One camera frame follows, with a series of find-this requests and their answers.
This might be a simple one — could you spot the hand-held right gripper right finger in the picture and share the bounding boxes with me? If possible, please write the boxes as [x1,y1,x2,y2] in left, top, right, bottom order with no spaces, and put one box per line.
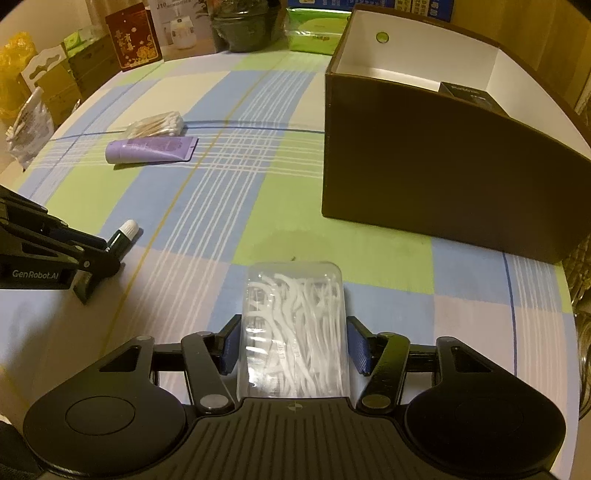
[345,315,493,413]

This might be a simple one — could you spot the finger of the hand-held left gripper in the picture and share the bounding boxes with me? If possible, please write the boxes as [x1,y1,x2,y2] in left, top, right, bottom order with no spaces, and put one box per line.
[46,222,110,252]
[69,247,123,306]

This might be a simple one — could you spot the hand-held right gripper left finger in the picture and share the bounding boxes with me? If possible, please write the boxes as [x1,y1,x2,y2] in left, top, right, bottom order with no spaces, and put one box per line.
[99,315,244,413]

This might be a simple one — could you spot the dark green white-capped tube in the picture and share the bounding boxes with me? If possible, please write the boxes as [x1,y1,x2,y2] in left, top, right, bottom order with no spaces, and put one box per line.
[106,220,140,253]

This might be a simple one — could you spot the clear floss pick box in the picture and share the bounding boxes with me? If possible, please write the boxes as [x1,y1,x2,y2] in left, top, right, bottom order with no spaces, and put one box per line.
[236,261,357,400]

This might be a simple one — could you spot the brown storage box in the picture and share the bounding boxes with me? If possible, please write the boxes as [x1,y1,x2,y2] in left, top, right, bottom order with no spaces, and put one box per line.
[321,4,591,265]

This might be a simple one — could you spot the black product box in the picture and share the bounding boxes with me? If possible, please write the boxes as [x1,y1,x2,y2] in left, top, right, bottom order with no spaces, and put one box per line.
[438,82,511,119]

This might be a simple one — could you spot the purple tube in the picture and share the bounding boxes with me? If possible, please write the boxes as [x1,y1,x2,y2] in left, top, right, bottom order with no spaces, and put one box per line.
[105,136,199,165]

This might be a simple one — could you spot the clear plastic bag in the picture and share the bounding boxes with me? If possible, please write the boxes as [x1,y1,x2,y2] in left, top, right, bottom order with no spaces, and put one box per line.
[4,87,52,169]

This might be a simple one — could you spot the cotton swab pack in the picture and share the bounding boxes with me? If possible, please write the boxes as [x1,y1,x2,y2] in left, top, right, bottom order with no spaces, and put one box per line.
[124,111,185,139]

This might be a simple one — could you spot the checked tablecloth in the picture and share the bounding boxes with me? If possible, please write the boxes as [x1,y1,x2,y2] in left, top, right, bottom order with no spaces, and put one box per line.
[0,50,583,462]

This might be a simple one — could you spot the cardboard box with white hanger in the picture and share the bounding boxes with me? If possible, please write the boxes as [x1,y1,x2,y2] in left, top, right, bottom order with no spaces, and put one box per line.
[21,46,85,131]

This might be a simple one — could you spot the brown cardboard box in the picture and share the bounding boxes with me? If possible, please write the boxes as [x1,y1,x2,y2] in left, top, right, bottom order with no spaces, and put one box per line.
[69,36,122,94]

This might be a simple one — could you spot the yellow plastic bag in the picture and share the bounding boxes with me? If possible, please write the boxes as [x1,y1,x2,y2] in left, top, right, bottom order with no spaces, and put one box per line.
[0,39,38,121]

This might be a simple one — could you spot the light green tissue box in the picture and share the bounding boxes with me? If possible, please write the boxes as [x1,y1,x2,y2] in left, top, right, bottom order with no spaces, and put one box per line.
[62,27,101,52]

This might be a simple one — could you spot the red gold-patterned box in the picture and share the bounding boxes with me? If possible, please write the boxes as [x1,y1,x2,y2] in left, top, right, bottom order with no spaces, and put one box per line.
[105,2,164,73]

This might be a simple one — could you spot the white appliance carton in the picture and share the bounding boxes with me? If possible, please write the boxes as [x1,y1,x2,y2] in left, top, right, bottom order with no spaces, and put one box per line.
[150,0,219,62]

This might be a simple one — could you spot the dark green ceramic pot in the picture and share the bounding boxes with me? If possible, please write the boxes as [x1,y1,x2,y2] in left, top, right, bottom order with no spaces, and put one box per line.
[210,0,289,54]

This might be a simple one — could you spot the green tissue pack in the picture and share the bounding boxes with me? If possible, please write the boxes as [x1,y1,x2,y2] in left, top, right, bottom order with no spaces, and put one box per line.
[285,7,354,57]

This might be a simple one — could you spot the blue printed box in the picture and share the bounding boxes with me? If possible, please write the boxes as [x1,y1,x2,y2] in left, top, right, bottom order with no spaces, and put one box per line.
[353,0,459,22]

